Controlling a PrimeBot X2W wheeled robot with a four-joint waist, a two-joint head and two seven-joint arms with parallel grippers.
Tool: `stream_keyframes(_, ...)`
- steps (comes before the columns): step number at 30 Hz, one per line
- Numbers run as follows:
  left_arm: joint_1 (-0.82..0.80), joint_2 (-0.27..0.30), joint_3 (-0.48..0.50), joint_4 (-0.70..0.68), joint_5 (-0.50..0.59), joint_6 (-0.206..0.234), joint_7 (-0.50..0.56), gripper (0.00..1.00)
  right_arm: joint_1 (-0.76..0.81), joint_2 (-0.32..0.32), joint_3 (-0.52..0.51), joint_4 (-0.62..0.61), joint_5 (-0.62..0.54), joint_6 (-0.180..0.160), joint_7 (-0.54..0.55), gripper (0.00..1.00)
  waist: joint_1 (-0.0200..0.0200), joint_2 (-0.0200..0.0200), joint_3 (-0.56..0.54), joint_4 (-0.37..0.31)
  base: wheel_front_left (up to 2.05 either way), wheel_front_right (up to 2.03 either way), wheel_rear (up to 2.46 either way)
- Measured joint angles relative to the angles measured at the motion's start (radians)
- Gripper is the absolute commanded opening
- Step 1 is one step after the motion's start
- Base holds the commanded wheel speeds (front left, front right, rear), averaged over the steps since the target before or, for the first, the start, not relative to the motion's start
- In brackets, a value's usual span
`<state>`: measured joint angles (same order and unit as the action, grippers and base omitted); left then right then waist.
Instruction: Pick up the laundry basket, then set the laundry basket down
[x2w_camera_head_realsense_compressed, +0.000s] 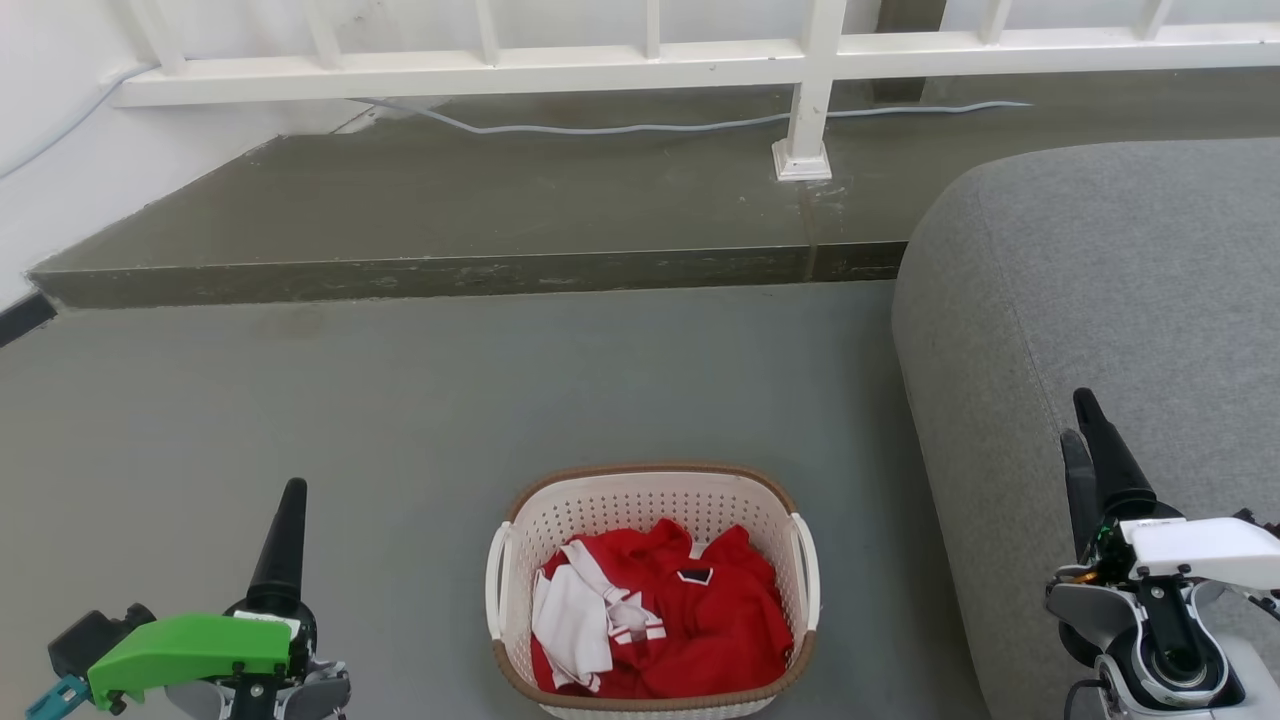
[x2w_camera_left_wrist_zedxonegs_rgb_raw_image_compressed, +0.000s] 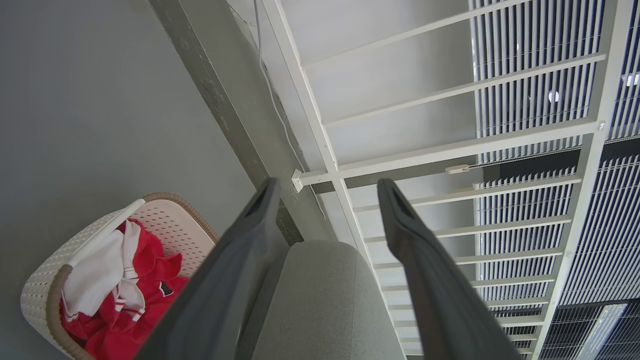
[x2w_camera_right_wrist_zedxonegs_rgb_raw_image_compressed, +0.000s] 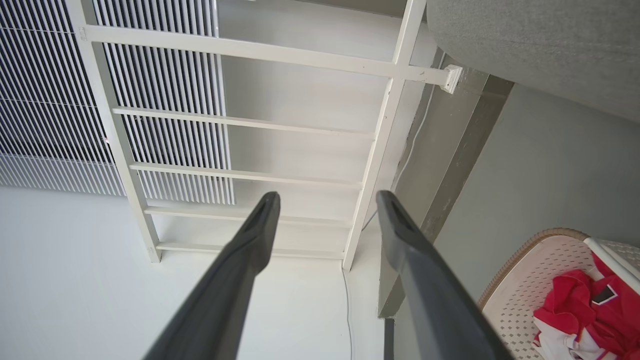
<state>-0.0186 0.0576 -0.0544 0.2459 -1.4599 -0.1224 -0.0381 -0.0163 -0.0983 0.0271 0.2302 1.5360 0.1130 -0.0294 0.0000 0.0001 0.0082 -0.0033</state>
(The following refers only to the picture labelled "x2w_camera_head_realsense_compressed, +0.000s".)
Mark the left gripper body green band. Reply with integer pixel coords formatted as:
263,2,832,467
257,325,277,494
25,597,319,720

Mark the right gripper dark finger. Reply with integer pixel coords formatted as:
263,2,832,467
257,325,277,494
1073,388,1159,522
1060,429,1103,562

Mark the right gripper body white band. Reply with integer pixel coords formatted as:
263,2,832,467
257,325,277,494
1070,510,1280,594

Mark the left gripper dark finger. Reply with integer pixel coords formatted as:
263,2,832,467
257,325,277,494
246,478,314,623

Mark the white laundry basket brown rim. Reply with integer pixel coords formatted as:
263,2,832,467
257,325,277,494
485,461,823,720

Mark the grey fabric sofa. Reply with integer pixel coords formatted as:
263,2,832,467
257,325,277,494
891,137,1280,720

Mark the white garment with red stripes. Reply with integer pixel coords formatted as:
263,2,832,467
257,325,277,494
530,540,668,694

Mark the black baseboard strip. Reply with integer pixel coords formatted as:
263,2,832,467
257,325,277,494
0,290,58,348

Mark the dark pillar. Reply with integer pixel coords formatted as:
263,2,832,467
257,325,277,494
872,0,948,104

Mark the white railing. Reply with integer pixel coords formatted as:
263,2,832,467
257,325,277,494
110,0,1280,183

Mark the light grey cable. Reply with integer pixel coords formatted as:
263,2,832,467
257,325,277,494
0,62,1033,182

